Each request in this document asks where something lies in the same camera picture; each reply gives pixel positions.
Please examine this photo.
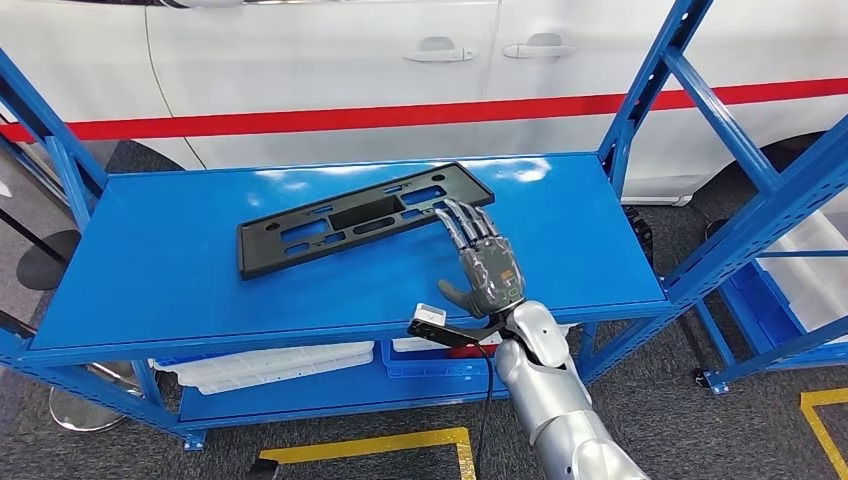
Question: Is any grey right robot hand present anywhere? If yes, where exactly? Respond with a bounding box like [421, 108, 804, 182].
[433, 197, 527, 321]

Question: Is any black plastic frame part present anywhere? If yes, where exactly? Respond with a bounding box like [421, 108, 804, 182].
[237, 162, 496, 281]

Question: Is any blue wheeled shelf rack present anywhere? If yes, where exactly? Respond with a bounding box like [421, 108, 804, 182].
[692, 248, 848, 397]

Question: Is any blue metal shelf rack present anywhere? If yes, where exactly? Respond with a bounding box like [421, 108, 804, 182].
[0, 0, 848, 453]

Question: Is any red item in crate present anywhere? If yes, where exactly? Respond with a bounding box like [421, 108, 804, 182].
[447, 343, 501, 359]

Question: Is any white plastic crate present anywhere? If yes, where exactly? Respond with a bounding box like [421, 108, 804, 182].
[758, 210, 848, 342]
[152, 341, 376, 397]
[390, 323, 578, 354]

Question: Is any yellow floor tape square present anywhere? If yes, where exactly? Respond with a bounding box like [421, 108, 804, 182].
[799, 387, 848, 478]
[258, 427, 477, 480]

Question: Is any white car with red stripe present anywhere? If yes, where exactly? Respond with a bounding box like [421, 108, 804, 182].
[0, 0, 848, 207]

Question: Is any black barrier belt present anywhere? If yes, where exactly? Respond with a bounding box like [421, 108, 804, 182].
[0, 207, 68, 264]

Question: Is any white car door handle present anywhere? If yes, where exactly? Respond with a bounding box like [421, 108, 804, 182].
[402, 36, 478, 64]
[501, 33, 577, 60]

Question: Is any stanchion post with chrome base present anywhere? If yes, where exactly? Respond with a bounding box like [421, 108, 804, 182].
[0, 307, 142, 434]

